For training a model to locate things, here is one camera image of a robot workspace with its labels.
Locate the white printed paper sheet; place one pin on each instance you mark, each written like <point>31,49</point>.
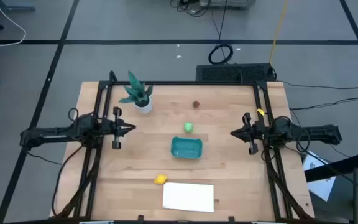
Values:
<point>320,186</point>

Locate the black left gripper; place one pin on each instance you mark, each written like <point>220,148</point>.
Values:
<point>117,128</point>

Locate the white folded cloth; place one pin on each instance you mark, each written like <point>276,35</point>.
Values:
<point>188,197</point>

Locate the teal plastic tupperware container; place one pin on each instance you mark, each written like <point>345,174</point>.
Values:
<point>186,148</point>

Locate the grey equipment case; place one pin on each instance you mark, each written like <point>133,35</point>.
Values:
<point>228,3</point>

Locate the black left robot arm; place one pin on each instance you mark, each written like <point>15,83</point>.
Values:
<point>57,135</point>

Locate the red toy strawberry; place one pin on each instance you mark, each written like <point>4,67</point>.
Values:
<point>196,104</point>

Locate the yellow toy lemon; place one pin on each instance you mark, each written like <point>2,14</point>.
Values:
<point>160,179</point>

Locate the snake plant in white pot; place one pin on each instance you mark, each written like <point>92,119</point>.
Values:
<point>139,96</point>

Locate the black beam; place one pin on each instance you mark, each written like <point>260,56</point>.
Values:
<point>337,169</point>

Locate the yellow tag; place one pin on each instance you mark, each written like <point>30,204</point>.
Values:
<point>260,111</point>

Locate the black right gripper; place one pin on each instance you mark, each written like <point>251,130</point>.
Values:
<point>253,132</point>

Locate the black aluminium table frame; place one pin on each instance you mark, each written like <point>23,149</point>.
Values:
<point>179,83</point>

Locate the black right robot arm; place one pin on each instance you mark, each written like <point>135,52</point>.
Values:
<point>315,132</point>

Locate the grey chair base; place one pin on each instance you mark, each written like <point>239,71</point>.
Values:
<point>11,7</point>

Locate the green toy cabbage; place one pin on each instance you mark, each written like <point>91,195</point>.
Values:
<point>188,127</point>

